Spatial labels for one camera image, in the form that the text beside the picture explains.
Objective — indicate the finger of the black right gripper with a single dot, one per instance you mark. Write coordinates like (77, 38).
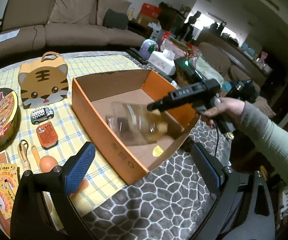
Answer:
(161, 105)

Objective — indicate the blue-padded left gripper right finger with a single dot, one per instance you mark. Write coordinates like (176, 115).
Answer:
(209, 167)

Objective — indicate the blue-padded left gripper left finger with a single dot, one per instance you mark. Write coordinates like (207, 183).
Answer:
(77, 166)

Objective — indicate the clear plastic container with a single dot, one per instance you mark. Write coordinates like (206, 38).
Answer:
(135, 125)

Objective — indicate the yellow sushi glove packet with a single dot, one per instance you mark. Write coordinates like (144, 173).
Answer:
(7, 199)
(9, 174)

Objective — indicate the tiger face paper box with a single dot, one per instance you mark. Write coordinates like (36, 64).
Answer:
(43, 81)

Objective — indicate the grey-green sleeved right forearm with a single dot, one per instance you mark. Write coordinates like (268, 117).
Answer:
(269, 138)

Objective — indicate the person's right hand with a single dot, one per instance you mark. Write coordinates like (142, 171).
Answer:
(231, 107)

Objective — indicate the large orange flat spoon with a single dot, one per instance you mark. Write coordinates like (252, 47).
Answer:
(84, 184)

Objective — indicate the brown upholstered chair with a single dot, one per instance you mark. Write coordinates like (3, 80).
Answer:
(230, 72)

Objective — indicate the orange measuring spoon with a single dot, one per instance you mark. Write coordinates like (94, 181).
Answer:
(46, 163)

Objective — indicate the white tissue box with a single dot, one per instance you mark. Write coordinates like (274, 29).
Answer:
(164, 61)

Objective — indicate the orange KFC sauce packet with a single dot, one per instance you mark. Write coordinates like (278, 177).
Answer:
(47, 135)

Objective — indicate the grey stone-pattern mat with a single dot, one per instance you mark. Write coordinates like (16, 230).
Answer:
(169, 202)

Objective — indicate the yellow plaid tablecloth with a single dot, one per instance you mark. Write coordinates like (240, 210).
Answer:
(103, 181)

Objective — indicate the black remote control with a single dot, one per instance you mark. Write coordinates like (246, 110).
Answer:
(136, 55)

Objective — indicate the purple round container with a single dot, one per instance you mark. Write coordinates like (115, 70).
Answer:
(147, 48)

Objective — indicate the checkered toy car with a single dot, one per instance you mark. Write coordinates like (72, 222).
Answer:
(41, 114)

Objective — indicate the orange cardboard box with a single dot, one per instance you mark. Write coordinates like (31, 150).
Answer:
(92, 96)

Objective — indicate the red gift box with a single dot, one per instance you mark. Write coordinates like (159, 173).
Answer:
(150, 10)

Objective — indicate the dark green cushion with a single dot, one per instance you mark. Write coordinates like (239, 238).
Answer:
(115, 20)

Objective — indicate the brown sofa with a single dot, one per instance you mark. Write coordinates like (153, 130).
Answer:
(46, 24)

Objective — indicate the white paper on sofa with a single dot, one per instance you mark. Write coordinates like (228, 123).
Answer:
(9, 35)

